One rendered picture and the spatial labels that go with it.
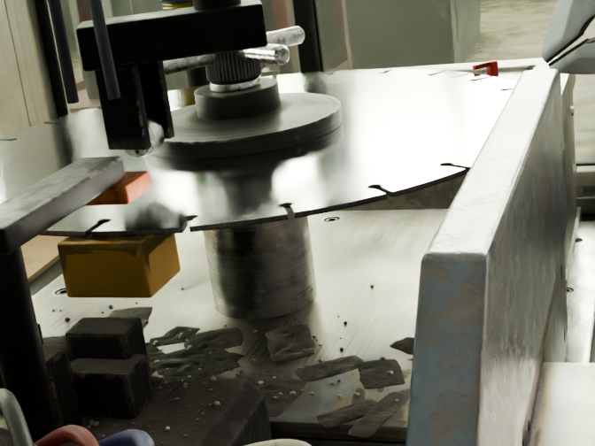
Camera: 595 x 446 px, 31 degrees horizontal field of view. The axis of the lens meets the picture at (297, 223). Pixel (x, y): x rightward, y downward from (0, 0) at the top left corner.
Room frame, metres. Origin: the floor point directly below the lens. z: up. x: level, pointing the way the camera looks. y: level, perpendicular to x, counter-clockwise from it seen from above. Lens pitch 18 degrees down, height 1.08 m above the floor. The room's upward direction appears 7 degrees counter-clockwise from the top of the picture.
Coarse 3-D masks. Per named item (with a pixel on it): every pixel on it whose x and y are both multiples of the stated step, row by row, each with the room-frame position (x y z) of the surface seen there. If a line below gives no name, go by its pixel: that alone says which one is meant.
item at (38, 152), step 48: (192, 96) 0.70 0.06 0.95; (336, 96) 0.64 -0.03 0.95; (384, 96) 0.62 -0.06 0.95; (432, 96) 0.60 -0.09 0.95; (480, 96) 0.59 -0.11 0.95; (0, 144) 0.62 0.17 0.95; (48, 144) 0.61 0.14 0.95; (96, 144) 0.59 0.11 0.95; (336, 144) 0.52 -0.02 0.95; (384, 144) 0.51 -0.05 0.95; (432, 144) 0.49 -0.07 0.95; (480, 144) 0.48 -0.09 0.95; (0, 192) 0.51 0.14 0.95; (192, 192) 0.46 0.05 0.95; (240, 192) 0.45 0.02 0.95; (288, 192) 0.44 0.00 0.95; (336, 192) 0.43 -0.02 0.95; (384, 192) 0.43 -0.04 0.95
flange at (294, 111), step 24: (216, 96) 0.56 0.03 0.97; (240, 96) 0.55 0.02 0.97; (264, 96) 0.56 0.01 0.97; (288, 96) 0.60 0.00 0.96; (312, 96) 0.60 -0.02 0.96; (192, 120) 0.57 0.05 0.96; (216, 120) 0.56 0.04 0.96; (240, 120) 0.55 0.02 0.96; (264, 120) 0.54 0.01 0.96; (288, 120) 0.54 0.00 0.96; (312, 120) 0.54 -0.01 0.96; (336, 120) 0.56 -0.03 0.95; (168, 144) 0.53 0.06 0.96; (192, 144) 0.53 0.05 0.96; (216, 144) 0.52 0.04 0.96; (240, 144) 0.52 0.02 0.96; (264, 144) 0.52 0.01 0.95; (288, 144) 0.53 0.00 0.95
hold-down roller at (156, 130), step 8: (152, 120) 0.49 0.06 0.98; (152, 128) 0.49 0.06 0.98; (160, 128) 0.49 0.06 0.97; (152, 136) 0.49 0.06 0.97; (160, 136) 0.49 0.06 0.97; (152, 144) 0.49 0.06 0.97; (160, 144) 0.50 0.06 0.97; (128, 152) 0.49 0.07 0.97; (136, 152) 0.49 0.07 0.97; (144, 152) 0.49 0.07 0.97; (152, 152) 0.49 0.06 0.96
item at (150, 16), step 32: (224, 0) 0.49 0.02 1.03; (256, 0) 0.50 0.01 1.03; (128, 32) 0.48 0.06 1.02; (160, 32) 0.48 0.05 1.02; (192, 32) 0.49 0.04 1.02; (224, 32) 0.49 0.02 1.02; (256, 32) 0.49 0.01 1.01; (96, 64) 0.48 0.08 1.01; (128, 64) 0.48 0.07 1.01; (160, 64) 0.50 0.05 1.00; (128, 96) 0.48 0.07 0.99; (160, 96) 0.50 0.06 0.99; (128, 128) 0.48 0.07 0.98
